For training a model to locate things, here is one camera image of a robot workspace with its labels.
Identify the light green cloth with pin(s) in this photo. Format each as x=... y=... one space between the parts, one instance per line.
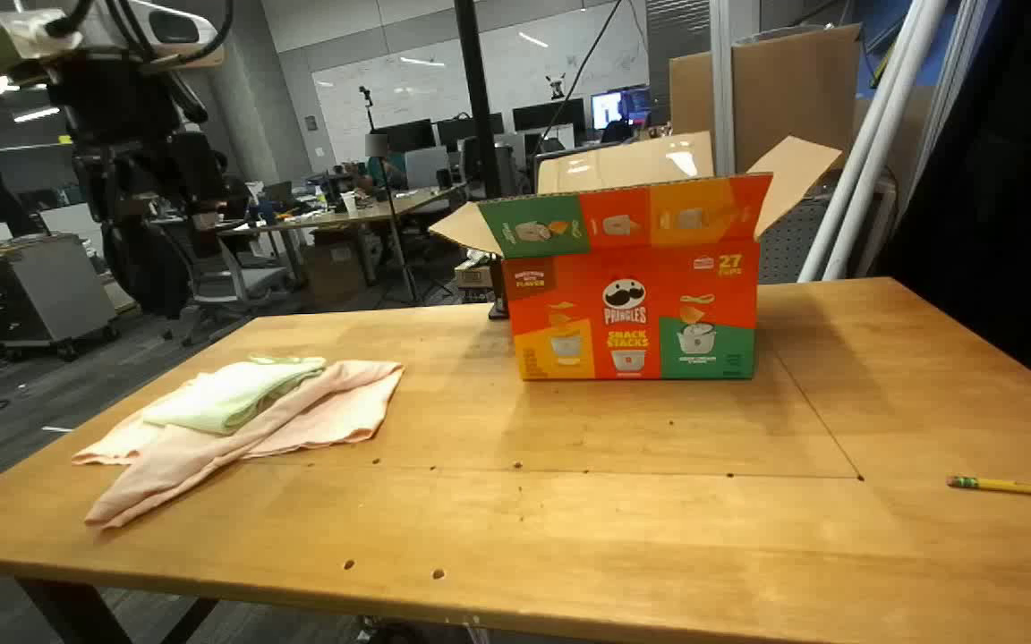
x=229 y=395

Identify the white slanted pole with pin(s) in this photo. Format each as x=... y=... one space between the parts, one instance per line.
x=910 y=118
x=871 y=130

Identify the lit computer monitor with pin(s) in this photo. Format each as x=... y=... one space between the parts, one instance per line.
x=618 y=108

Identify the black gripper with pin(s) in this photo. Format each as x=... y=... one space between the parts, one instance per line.
x=124 y=102

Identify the black curtain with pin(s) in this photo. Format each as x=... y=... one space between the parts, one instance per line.
x=1003 y=179

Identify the long office desk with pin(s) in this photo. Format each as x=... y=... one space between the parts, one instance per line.
x=349 y=214

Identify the person in teal shirt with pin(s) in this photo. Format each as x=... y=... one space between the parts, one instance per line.
x=386 y=166

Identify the orange Pringles cardboard box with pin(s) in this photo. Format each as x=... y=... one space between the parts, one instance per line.
x=634 y=308

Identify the dark computer monitor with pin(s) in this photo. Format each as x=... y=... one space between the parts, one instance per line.
x=411 y=135
x=548 y=116
x=461 y=130

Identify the yellow pencil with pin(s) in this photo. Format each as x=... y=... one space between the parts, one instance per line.
x=1019 y=489

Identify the large brown cardboard box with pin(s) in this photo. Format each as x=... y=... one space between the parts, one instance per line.
x=788 y=93

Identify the white vertical column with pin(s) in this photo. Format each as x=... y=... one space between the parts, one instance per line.
x=721 y=84

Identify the pink cloth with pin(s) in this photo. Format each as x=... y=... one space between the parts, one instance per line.
x=328 y=414

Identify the black camera stand pole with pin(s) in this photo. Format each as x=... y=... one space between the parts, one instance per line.
x=476 y=93

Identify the grey wheeled cabinet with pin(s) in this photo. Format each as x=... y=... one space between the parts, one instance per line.
x=38 y=291

